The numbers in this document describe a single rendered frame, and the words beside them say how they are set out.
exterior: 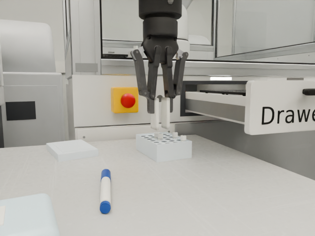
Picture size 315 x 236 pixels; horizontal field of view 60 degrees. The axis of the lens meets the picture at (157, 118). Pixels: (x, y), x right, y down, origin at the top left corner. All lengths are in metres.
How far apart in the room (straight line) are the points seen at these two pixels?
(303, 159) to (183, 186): 0.82
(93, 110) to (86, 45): 0.18
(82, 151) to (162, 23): 0.32
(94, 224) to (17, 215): 0.09
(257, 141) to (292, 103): 0.42
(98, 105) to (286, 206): 0.56
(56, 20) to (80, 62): 3.21
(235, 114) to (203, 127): 0.28
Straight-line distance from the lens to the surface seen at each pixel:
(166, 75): 0.61
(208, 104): 0.74
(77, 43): 0.80
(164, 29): 0.58
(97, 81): 0.79
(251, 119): 0.58
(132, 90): 0.77
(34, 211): 0.29
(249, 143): 1.03
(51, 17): 3.99
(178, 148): 0.58
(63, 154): 0.61
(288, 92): 0.64
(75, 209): 0.39
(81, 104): 0.79
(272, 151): 1.10
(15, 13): 3.97
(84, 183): 0.48
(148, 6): 0.59
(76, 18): 0.81
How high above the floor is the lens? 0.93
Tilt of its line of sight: 7 degrees down
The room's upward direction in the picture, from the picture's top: straight up
